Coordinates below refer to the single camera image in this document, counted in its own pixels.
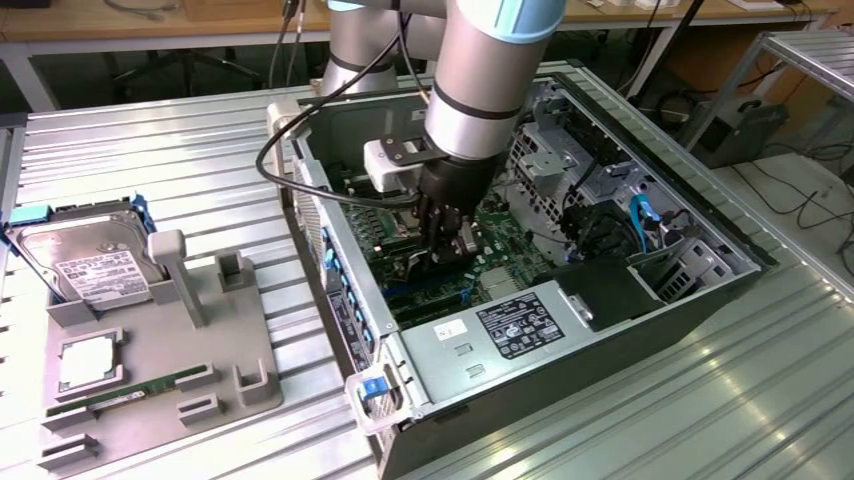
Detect black expansion slot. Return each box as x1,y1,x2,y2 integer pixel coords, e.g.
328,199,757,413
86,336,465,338
390,291,470,322

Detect green motherboard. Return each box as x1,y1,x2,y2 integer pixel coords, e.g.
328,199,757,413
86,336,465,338
337,163,557,327

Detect CPU socket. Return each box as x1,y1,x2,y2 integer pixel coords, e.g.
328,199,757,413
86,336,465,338
389,204,424,237

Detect grey power supply unit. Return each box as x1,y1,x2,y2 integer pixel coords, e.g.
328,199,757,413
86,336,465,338
400,279,597,407

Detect silver chipset heatsink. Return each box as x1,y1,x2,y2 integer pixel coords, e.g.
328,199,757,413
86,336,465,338
478,268,530,297

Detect grey black floor device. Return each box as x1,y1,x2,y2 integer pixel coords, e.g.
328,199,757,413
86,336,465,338
686,93,791,170

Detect open black PC case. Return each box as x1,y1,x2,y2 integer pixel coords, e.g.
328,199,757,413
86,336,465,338
266,69,783,480

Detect green RAM stick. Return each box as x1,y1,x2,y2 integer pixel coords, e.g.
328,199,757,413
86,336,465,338
47,364,210,414

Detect black plastic air shroud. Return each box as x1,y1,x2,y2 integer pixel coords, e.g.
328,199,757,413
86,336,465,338
552,256,670,332

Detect metal disk bay cage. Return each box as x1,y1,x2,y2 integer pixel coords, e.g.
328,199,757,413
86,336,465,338
505,121,604,251

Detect wooden desk with white frame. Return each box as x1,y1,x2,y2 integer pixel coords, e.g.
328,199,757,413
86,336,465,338
553,0,837,101

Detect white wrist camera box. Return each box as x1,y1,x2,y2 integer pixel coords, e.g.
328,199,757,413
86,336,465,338
362,136,444,195

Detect blue SATA wire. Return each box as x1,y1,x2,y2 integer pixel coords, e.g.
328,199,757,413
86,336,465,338
626,193,664,257

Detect black installed RAM stick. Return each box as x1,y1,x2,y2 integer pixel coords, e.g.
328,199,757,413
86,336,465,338
378,238,430,255

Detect hard disk in blue carrier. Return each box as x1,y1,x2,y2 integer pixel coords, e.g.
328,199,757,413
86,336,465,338
0,192,169,307

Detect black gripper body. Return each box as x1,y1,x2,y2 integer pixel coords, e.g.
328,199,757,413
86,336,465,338
416,151,501,219

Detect aluminium frame shelf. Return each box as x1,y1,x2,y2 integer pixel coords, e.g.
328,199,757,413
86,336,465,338
684,30,854,154

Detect silver CPU chip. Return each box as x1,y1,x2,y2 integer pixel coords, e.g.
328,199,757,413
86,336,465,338
58,342,118,394

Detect black office chair base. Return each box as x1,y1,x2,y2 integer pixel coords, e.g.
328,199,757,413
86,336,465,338
111,47,263,102

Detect wooden desk with cables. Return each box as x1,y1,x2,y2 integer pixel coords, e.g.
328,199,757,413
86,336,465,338
0,0,334,112

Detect grey parts rack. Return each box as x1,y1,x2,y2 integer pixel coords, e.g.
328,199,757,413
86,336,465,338
39,229,286,474

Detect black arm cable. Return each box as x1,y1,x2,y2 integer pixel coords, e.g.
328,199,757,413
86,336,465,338
257,0,433,208

